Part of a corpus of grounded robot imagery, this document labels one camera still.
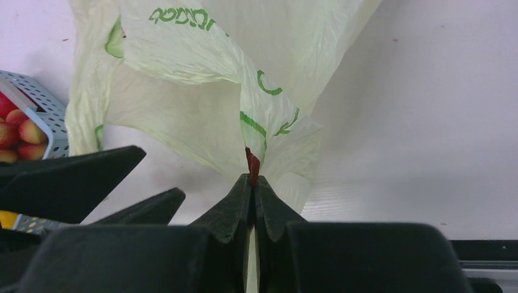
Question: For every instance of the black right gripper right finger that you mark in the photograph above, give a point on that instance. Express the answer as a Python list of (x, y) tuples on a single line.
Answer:
[(295, 255)]

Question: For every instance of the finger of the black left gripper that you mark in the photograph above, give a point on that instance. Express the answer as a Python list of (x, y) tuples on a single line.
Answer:
[(156, 210), (65, 189)]

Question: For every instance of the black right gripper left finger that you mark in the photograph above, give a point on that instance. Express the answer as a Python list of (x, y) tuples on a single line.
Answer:
[(208, 255)]

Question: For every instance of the red fake fruit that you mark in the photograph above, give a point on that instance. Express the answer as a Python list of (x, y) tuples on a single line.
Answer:
[(21, 138)]

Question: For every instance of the light green plastic bag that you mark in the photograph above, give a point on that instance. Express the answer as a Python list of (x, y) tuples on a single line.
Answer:
[(213, 80)]

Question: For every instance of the yellow fake banana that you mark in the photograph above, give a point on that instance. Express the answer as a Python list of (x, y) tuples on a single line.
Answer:
[(8, 219)]

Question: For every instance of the red fake tomato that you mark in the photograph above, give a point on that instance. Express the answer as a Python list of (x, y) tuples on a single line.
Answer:
[(6, 106)]

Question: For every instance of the light blue perforated basket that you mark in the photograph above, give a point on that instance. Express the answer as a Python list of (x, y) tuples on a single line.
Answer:
[(41, 107)]

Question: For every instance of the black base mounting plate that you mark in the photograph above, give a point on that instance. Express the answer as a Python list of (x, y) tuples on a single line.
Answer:
[(486, 250)]

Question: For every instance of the aluminium frame rail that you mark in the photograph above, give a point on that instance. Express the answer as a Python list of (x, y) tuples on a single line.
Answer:
[(491, 276)]

